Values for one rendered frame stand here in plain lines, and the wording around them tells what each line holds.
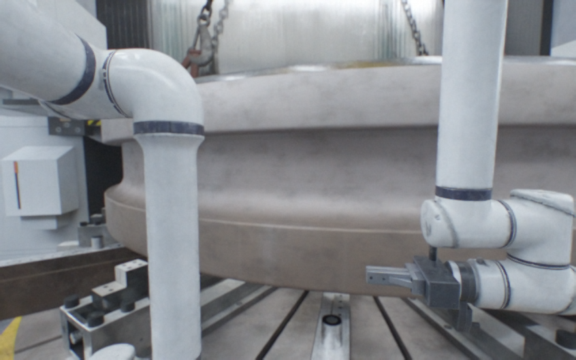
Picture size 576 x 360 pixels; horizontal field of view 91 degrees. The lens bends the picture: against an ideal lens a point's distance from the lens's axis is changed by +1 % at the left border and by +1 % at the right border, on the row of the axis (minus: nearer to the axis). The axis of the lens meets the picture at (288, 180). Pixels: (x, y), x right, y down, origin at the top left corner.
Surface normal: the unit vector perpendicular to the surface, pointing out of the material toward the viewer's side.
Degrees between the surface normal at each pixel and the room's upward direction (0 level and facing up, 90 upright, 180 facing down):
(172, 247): 89
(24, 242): 90
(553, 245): 91
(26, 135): 90
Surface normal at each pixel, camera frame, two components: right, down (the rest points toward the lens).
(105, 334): 0.82, 0.04
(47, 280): 0.54, 0.07
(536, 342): -0.98, 0.03
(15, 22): 1.00, 0.00
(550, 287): -0.22, 0.09
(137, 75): 0.00, -0.07
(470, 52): -0.51, 0.12
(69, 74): 0.84, 0.52
